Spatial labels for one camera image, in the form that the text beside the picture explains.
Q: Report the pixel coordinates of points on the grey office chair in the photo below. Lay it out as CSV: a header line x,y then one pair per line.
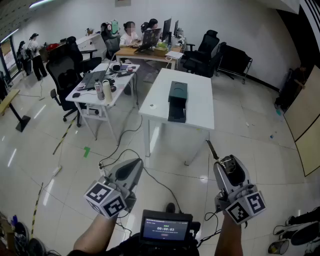
x,y
110,43

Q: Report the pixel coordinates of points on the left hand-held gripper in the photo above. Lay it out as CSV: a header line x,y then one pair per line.
x,y
113,200

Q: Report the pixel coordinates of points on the dark green box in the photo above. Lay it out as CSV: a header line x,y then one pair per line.
x,y
178,93

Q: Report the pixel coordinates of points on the black folding cart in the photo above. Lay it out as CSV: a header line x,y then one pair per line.
x,y
235,60

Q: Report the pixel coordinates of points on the person's right forearm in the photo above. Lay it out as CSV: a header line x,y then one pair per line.
x,y
228,237

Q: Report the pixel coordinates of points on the black flat device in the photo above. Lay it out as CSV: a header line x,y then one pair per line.
x,y
123,74

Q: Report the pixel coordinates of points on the ceiling tube light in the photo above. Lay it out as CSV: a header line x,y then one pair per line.
x,y
38,3
9,35

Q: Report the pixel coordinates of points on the wooden board on black stand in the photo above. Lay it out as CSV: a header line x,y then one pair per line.
x,y
10,98

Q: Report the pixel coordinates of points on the person's shirt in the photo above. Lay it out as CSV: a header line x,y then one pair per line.
x,y
125,248

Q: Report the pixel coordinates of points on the white power strip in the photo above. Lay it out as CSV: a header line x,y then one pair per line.
x,y
57,170

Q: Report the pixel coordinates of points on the red tape roll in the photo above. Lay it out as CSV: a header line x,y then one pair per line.
x,y
130,69

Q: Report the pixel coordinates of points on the black computer mouse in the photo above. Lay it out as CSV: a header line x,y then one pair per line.
x,y
76,95

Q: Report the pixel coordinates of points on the mesh waste bin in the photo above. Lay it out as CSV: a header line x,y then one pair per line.
x,y
278,247

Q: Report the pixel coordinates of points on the grey laptop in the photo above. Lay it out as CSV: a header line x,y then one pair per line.
x,y
92,80

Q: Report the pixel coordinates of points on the black computer monitor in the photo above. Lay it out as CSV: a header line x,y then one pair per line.
x,y
176,28
166,30

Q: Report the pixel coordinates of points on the white counter desk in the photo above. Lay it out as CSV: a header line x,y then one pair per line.
x,y
91,41

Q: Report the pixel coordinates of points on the person's black shoe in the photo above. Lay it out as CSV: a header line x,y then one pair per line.
x,y
170,208

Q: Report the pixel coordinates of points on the green plastic bag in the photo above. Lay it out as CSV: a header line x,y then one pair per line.
x,y
162,45

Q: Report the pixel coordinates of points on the green plush toy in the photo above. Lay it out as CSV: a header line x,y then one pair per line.
x,y
114,27

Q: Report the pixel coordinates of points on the wooden desk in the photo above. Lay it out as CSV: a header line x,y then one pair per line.
x,y
147,55

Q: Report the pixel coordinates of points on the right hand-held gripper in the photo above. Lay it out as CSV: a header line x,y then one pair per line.
x,y
246,206

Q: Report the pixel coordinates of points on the person's left forearm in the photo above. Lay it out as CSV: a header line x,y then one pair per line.
x,y
92,232

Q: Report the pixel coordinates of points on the light wooden panel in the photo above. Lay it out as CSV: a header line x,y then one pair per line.
x,y
303,112

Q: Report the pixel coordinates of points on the white headphones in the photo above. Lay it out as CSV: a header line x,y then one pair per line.
x,y
115,67

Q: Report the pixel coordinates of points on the white thermos bottle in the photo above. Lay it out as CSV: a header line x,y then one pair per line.
x,y
108,91

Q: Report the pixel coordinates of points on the sticker-covered laptop on stand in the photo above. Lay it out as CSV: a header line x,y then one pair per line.
x,y
150,37

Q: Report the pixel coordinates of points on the black chest-mounted screen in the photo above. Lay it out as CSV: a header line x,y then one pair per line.
x,y
165,228

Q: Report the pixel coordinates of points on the clear bottle with red label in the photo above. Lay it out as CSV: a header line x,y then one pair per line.
x,y
99,90

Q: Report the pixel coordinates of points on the black high-back office chair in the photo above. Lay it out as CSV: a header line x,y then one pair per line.
x,y
77,53
205,47

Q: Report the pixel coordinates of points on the cardboard box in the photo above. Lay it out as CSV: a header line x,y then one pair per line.
x,y
160,51

